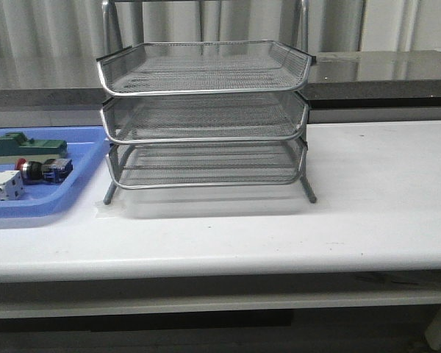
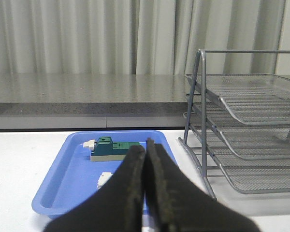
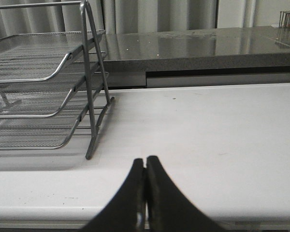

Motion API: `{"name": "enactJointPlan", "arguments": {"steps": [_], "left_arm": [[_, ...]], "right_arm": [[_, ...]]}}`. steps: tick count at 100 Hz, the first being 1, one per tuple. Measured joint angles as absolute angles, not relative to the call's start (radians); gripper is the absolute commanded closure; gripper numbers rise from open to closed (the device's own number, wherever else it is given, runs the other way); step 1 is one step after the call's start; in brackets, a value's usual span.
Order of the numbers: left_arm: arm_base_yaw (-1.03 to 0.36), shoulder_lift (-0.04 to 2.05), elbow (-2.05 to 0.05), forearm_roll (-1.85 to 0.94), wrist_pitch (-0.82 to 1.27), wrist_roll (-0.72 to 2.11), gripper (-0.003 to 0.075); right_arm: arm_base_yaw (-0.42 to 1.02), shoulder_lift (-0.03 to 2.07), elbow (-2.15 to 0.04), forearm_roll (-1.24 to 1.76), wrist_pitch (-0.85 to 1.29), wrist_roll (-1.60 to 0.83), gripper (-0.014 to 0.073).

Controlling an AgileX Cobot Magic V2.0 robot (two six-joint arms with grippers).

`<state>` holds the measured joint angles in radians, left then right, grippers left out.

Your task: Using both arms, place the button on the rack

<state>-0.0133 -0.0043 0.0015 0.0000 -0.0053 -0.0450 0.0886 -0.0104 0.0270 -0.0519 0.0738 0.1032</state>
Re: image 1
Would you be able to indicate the silver mesh tray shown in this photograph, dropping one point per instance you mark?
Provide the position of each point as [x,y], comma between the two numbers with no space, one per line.
[205,118]
[206,165]
[187,68]

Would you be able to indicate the red emergency stop button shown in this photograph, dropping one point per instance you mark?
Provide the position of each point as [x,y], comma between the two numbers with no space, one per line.
[52,171]

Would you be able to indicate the silver mesh bottom tray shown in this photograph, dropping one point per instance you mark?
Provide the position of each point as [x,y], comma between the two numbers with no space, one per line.
[206,165]

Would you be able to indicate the silver mesh top tray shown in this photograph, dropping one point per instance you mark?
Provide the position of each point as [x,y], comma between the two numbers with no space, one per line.
[187,68]

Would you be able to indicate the blue plastic tray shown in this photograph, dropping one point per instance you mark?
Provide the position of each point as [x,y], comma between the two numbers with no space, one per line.
[87,146]

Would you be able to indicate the white circuit breaker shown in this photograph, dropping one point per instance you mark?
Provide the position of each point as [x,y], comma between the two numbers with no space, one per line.
[11,185]

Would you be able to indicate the green electrical module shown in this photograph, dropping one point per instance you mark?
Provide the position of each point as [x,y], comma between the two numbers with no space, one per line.
[15,145]

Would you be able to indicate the dark counter shelf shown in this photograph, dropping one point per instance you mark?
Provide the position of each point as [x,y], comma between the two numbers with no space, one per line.
[338,80]

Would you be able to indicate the grey metal rack frame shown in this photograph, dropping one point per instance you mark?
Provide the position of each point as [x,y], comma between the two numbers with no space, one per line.
[109,191]

